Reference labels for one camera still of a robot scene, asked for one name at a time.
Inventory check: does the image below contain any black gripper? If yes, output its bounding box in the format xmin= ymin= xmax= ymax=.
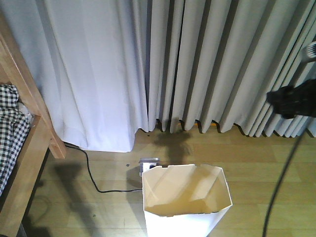
xmin=267 ymin=79 xmax=316 ymax=119

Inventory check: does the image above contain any white floor power socket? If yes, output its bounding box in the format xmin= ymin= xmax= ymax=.
xmin=139 ymin=158 xmax=160 ymax=177

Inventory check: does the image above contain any light grey curtain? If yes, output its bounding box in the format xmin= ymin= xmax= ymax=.
xmin=0 ymin=0 xmax=316 ymax=152

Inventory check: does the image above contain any black white checkered bedding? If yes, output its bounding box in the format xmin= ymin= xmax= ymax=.
xmin=0 ymin=84 xmax=33 ymax=193

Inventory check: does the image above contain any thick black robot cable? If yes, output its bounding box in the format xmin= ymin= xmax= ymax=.
xmin=261 ymin=120 xmax=316 ymax=237

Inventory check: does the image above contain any black power cord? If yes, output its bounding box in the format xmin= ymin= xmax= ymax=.
xmin=63 ymin=142 xmax=143 ymax=194

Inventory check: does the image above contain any wooden bed frame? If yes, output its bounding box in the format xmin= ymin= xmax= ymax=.
xmin=0 ymin=15 xmax=66 ymax=237

